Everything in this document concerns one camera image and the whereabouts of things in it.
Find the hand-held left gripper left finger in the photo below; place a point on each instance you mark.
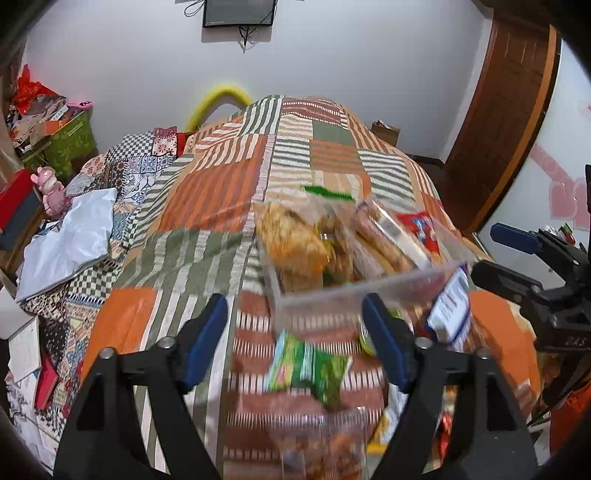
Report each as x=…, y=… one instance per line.
x=207, y=341

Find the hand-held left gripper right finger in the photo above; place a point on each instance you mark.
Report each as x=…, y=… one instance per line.
x=383, y=341

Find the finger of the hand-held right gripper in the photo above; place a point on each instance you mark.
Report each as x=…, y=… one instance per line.
x=512, y=237
x=503, y=281

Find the clear plastic container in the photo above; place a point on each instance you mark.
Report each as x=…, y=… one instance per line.
x=369, y=284

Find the dark blue white-label snack packet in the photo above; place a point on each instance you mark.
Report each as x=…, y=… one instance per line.
x=450, y=309

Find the green snack packet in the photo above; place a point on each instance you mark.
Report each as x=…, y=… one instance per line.
x=307, y=369

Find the long wafer biscuit packet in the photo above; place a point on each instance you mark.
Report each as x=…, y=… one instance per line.
x=364, y=254

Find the small red snack packet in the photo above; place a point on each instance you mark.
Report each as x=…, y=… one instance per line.
x=420, y=228

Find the long biscuit packet barcode label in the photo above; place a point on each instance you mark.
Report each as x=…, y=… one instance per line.
x=399, y=235

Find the fried snack bag green top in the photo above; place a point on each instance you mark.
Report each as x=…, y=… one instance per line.
x=293, y=247

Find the red chip bag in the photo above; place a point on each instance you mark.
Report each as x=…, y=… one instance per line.
x=445, y=434

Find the brown wooden door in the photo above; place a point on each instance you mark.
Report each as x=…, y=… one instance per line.
x=498, y=115

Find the clear peanut packet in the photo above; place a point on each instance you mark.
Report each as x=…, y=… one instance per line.
x=318, y=447

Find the striped patchwork bedspread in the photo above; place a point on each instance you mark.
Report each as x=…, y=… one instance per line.
x=221, y=184

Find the small cardboard box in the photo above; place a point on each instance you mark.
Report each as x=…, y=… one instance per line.
x=385, y=132

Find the red book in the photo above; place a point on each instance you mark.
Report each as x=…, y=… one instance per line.
x=46, y=383

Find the white cloth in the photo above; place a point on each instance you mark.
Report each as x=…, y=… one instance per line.
x=69, y=240

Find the white notebook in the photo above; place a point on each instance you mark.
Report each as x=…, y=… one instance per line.
x=23, y=346

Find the checked floral quilt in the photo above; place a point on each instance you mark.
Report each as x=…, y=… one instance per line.
x=134, y=166

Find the pink toy rabbit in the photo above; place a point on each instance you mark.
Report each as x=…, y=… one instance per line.
x=48, y=189

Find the grey box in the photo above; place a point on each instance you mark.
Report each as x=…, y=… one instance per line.
x=21, y=224

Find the green storage box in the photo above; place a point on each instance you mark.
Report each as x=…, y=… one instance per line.
x=69, y=141

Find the yellow foam tube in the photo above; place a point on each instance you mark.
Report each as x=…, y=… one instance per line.
x=217, y=94

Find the pile of papers and bags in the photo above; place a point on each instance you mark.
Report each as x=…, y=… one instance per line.
x=41, y=115

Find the red plastic bag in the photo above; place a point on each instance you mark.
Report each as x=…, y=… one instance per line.
x=30, y=90

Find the small black wall monitor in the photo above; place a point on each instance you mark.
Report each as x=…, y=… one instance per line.
x=240, y=11

